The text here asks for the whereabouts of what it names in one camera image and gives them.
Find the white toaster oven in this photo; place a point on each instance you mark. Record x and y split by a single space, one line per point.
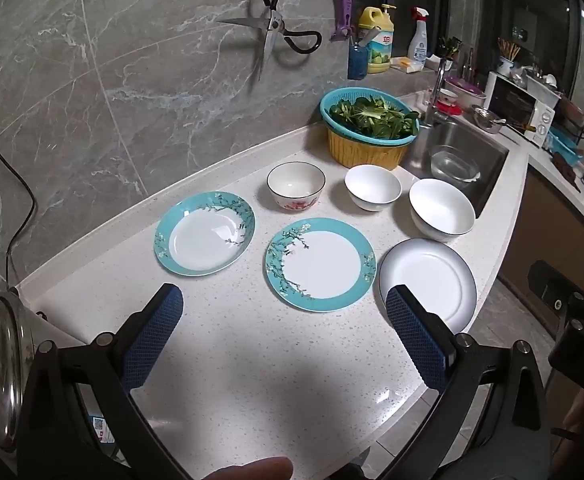
516 105

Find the chopstick holder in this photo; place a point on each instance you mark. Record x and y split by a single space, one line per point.
505 62

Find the chrome faucet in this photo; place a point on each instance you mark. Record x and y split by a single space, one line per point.
434 95

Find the green leafy vegetables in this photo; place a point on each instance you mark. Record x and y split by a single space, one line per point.
371 117

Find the yellow dish soap bottle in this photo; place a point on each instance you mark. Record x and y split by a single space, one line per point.
377 45

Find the white plate grey rim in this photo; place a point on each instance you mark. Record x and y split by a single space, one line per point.
431 280

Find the yellow sponge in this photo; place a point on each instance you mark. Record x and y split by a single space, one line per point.
400 63

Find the blue dish rack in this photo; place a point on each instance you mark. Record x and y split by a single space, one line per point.
561 142

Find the blue cup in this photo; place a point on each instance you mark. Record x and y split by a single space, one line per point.
357 62

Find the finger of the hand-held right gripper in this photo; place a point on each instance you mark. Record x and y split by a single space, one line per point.
539 280

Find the yellow woven basket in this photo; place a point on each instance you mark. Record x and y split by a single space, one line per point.
361 155

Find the teal plastic colander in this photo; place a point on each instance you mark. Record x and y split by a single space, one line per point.
334 105

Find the small white bowl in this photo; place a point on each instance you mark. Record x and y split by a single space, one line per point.
372 187

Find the stainless steel pot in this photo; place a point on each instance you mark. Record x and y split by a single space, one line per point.
2 360

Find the purple bowl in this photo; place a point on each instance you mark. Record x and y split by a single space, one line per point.
464 89

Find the red flower bowl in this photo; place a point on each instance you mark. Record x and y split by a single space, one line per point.
296 182

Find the large white bowl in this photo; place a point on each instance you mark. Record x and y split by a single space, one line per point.
441 210

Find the clear glass bowl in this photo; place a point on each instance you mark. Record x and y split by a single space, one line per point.
454 165

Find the stainless steel sink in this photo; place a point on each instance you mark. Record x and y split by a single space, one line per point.
481 155

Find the white spray bottle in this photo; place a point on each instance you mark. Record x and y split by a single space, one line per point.
418 42

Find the deep teal floral plate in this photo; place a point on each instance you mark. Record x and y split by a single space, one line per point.
204 240

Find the small potted plant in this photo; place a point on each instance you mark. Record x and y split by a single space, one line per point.
449 50

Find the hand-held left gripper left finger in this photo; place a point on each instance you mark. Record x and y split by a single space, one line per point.
154 340

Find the purple peeler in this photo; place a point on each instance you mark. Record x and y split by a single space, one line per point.
343 10

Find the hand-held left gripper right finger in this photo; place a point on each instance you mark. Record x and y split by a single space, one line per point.
416 340

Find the red plastic item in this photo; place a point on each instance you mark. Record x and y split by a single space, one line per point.
449 107

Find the person's left hand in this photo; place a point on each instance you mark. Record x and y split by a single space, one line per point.
257 469

